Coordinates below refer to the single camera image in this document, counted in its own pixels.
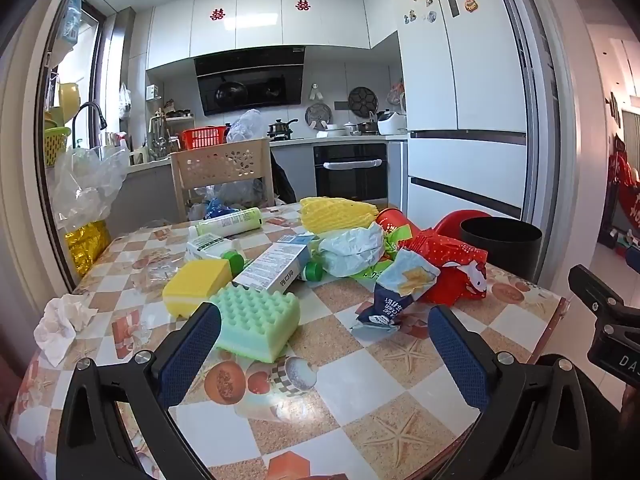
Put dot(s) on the plastic bags on chair seat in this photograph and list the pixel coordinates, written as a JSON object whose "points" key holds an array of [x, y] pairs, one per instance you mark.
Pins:
{"points": [[235, 192]]}

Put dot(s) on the white upper cabinets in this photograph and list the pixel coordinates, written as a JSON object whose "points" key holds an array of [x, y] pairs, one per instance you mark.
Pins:
{"points": [[260, 20]]}

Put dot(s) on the white spray bottle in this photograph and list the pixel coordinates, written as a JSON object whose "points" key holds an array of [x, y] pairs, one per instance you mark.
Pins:
{"points": [[123, 142]]}

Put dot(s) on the blue wrapper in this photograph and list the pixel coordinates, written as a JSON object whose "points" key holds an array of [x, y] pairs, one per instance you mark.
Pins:
{"points": [[215, 207]]}

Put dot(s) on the round grey wall plate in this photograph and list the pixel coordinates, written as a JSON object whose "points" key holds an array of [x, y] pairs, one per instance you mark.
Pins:
{"points": [[318, 115]]}

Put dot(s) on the dark round wall tray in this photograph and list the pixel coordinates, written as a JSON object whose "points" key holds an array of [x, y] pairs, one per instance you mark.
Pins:
{"points": [[362, 98]]}

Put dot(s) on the red snack bag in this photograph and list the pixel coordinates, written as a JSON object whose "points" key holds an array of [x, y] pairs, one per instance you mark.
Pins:
{"points": [[450, 255]]}

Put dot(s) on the yellow foam net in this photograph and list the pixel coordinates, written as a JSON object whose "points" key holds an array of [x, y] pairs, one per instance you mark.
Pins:
{"points": [[335, 215]]}

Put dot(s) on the blue and white snack bag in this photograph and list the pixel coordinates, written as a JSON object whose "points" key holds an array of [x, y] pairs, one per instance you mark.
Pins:
{"points": [[395, 285]]}

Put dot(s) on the white rice cooker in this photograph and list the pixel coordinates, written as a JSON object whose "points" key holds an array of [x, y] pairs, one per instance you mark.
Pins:
{"points": [[392, 122]]}

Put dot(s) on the red plastic basket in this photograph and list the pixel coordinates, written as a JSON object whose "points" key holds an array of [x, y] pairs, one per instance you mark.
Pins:
{"points": [[202, 137]]}

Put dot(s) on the steel pot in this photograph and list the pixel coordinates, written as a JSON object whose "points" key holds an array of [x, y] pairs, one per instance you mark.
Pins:
{"points": [[367, 127]]}

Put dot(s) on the green snack wrapper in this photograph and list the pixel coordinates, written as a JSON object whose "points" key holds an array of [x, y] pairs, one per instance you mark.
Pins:
{"points": [[392, 242]]}

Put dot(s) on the black range hood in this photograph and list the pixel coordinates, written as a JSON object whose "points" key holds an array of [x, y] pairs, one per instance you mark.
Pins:
{"points": [[250, 80]]}

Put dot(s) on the yellow plastic container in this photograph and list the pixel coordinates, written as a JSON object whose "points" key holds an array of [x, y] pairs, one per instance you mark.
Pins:
{"points": [[69, 102]]}

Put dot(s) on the white refrigerator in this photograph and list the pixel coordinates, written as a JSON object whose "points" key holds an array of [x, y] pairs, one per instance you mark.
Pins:
{"points": [[465, 85]]}

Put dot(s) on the light green bottle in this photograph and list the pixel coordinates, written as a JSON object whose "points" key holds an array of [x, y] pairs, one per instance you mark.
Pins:
{"points": [[230, 221]]}

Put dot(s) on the kitchen utensil rack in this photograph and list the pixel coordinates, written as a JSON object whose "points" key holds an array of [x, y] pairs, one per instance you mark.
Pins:
{"points": [[165, 135]]}

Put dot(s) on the white bottle with green cap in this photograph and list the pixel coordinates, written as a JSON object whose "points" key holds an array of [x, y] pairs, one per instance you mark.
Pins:
{"points": [[205, 247]]}

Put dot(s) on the yellow-green plastic basket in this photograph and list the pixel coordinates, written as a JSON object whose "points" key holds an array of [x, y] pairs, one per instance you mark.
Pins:
{"points": [[56, 145]]}

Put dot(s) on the red paper cup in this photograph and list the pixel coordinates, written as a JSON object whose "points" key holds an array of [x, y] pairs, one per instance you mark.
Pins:
{"points": [[395, 220]]}

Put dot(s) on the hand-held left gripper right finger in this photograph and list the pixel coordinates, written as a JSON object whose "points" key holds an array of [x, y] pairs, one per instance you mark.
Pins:
{"points": [[457, 355]]}

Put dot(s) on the red festive decoration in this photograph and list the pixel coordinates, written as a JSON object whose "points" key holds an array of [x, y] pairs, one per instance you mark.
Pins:
{"points": [[625, 185]]}

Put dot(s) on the yellow sponge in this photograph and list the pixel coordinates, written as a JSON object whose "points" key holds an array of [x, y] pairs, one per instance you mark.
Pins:
{"points": [[197, 285]]}

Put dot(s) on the large clear plastic bag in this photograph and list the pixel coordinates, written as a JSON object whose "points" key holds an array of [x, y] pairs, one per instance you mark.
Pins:
{"points": [[87, 185]]}

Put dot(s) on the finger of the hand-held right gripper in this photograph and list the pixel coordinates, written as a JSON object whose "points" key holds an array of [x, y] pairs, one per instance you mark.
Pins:
{"points": [[595, 290]]}

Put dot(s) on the beige perforated chair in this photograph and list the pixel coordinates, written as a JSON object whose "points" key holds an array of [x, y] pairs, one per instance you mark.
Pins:
{"points": [[220, 162]]}

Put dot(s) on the red paper cabinet decoration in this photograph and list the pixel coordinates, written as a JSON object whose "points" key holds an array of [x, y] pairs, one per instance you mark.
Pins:
{"points": [[302, 5], [217, 15]]}

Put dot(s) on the black built-in oven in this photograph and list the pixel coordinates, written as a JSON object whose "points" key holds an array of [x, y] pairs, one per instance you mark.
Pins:
{"points": [[350, 175]]}

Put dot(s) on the white plastic bag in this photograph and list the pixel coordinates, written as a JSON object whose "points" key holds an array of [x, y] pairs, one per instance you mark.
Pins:
{"points": [[350, 250], [125, 102]]}

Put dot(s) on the black cooking pot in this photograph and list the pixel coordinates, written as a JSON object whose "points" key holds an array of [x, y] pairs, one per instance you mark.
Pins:
{"points": [[280, 129]]}

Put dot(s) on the grey kitchen counter cabinets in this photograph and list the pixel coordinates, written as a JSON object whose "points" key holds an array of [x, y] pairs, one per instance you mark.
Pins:
{"points": [[145, 190]]}

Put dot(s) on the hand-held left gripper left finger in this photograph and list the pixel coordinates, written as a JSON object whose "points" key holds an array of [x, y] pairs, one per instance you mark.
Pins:
{"points": [[192, 355]]}

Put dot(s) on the crumpled white tissue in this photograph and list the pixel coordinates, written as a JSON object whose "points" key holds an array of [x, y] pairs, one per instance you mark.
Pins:
{"points": [[60, 322]]}

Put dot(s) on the black kitchen faucet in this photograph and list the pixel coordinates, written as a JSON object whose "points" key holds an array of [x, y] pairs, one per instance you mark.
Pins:
{"points": [[92, 107]]}

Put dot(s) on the bluish clear plastic bag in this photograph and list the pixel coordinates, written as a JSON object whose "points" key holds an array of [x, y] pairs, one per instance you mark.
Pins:
{"points": [[247, 125]]}

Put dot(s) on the gold foil bag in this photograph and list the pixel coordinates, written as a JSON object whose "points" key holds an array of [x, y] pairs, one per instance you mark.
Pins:
{"points": [[87, 245]]}

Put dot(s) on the black trash bin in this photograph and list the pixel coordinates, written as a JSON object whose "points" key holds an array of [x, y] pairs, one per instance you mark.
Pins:
{"points": [[500, 250]]}

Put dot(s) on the white and blue carton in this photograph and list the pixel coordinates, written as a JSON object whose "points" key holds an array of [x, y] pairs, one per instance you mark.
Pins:
{"points": [[270, 267]]}

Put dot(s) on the dark jacket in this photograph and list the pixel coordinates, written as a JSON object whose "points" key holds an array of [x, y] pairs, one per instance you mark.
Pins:
{"points": [[282, 180]]}

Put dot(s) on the hanging white plastic bag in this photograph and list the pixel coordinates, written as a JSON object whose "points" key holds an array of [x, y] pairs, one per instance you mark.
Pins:
{"points": [[125, 102]]}

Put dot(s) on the red chair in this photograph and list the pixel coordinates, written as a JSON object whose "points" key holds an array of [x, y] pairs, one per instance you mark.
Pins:
{"points": [[450, 222]]}

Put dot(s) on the clear plastic wrapper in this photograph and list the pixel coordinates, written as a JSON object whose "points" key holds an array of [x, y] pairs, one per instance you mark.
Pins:
{"points": [[155, 272]]}

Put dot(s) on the green bumpy sponge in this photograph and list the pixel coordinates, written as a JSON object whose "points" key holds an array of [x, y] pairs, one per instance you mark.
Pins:
{"points": [[255, 320]]}

